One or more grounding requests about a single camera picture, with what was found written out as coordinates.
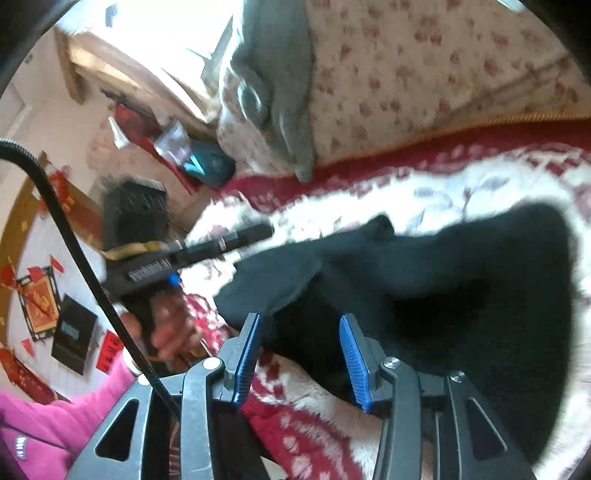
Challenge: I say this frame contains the wooden window frame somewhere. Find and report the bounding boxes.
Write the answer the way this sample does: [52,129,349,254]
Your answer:
[53,21,218,125]

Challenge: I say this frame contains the person's left forearm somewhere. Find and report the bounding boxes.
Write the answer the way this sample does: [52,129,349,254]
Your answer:
[0,355,141,480]

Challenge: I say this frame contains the red white floral blanket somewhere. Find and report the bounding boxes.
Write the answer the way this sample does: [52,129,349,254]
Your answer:
[168,122,591,480]

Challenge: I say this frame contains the grey fluffy towel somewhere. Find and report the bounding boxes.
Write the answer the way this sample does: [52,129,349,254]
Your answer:
[222,0,317,183]

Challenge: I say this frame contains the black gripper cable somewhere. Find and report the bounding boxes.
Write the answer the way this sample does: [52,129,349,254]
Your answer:
[0,137,183,423]

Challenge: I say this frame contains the red cloth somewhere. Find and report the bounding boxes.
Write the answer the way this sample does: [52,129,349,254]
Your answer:
[113,104,195,195]

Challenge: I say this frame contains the framed red picture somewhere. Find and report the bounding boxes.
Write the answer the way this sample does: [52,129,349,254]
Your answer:
[16,268,62,342]

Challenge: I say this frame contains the clear plastic bag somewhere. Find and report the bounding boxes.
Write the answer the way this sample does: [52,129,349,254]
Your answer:
[154,122,190,160]

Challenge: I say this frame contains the black pants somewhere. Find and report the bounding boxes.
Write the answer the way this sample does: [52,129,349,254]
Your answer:
[213,200,578,467]

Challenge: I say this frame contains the person's left hand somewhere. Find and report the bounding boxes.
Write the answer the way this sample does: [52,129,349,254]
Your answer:
[148,290,200,361]

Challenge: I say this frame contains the red paper wall decoration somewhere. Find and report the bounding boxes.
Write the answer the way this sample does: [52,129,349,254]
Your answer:
[44,168,77,213]
[0,346,56,402]
[95,330,124,374]

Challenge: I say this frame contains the black wall panel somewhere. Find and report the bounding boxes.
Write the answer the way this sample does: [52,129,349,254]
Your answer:
[51,294,99,376]

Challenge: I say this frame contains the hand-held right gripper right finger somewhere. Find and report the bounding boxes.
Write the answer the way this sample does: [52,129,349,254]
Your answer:
[339,314,539,480]

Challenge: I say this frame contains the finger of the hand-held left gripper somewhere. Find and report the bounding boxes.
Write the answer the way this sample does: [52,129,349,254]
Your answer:
[179,223,274,269]

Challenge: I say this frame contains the beige floral quilt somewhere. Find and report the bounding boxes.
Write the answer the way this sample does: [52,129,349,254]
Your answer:
[217,0,591,174]

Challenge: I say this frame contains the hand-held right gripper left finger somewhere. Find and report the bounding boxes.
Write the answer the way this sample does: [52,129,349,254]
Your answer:
[65,313,271,480]

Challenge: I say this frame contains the teal bag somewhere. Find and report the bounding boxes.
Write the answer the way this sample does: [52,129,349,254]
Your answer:
[182,141,235,188]

